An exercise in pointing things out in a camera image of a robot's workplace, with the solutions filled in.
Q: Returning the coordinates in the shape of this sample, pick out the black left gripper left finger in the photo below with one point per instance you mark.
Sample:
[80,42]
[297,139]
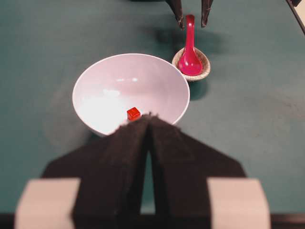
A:
[95,186]

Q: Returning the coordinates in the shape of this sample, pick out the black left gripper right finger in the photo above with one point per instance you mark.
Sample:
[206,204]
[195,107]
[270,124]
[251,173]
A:
[198,187]

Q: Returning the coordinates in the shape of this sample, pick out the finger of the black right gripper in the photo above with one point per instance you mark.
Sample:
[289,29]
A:
[206,7]
[176,7]

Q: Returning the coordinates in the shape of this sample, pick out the red soup spoon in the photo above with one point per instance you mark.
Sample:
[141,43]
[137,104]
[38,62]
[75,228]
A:
[189,63]

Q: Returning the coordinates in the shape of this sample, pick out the crackle ceramic spoon rest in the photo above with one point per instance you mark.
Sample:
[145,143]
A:
[204,61]

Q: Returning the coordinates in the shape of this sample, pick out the red cube block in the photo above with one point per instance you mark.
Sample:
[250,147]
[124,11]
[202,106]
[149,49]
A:
[133,114]

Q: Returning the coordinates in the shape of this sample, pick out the white bowl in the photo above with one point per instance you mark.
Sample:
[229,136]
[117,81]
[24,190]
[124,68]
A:
[106,90]

